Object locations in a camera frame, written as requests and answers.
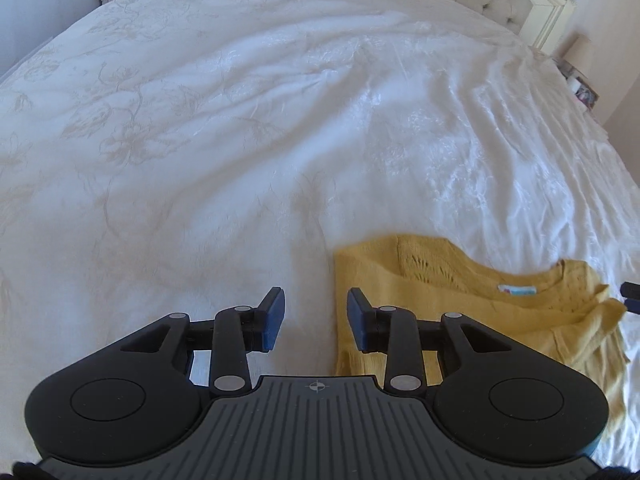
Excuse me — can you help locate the bed with white bedspread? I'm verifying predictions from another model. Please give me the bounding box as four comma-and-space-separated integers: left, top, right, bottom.
0, 0, 640, 466

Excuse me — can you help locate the dark photo frame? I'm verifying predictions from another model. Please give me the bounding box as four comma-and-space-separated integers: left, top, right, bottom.
574, 79, 600, 111

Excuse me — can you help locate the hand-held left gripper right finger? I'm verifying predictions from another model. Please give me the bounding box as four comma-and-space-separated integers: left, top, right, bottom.
346, 287, 517, 395

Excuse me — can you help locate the yellow knit sweater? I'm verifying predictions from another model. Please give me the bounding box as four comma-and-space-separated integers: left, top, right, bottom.
332, 234, 631, 463

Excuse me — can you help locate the cream table lamp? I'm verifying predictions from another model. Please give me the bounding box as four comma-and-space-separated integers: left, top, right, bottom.
564, 35, 594, 79

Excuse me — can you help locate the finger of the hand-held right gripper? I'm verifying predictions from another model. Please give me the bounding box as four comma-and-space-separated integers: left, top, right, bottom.
619, 281, 640, 314

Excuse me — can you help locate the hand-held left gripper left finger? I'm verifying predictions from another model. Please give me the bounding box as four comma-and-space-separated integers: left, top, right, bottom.
120, 286, 287, 395

